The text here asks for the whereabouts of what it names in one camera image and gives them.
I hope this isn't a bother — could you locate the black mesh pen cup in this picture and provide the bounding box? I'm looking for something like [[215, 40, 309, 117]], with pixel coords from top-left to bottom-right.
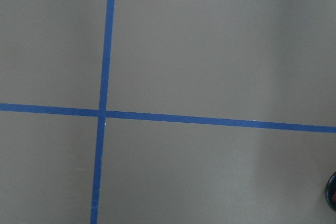
[[325, 172, 336, 211]]

